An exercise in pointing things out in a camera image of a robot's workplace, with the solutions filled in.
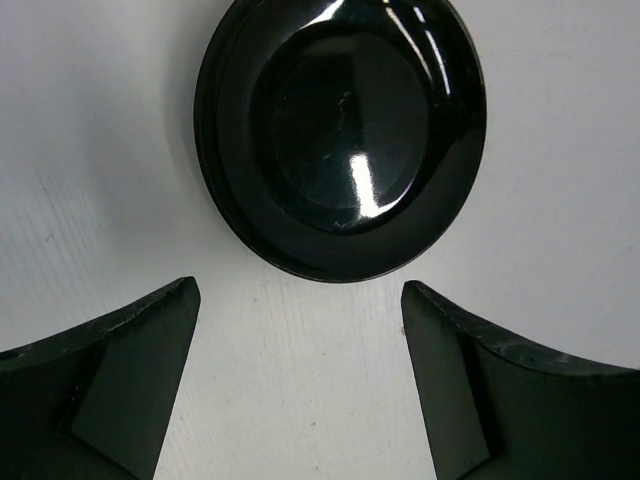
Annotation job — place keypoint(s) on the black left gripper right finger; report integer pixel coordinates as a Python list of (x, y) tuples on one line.
[(497, 405)]

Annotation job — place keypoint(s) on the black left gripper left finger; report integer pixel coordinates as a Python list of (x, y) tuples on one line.
[(95, 401)]

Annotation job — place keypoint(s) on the black round plate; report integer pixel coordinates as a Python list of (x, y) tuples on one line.
[(340, 139)]

